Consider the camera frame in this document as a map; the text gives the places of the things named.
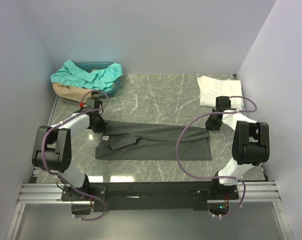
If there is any dark grey t shirt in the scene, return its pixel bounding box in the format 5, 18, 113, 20
95, 120, 212, 161

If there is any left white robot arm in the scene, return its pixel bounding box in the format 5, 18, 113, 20
32, 111, 107, 201

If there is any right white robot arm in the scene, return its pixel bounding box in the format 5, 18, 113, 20
192, 110, 270, 201

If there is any folded white t shirt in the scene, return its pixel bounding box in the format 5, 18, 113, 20
197, 75, 242, 107

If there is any tan t shirt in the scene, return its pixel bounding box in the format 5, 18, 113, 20
52, 82, 99, 103

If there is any teal t shirt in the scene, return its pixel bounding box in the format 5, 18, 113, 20
51, 60, 123, 92

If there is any teal plastic basket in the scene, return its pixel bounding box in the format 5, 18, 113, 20
75, 62, 123, 97

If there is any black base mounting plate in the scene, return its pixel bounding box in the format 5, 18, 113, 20
60, 181, 240, 213

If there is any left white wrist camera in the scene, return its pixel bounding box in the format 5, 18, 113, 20
79, 98, 103, 112

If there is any aluminium rail frame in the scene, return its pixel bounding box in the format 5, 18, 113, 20
6, 169, 293, 240

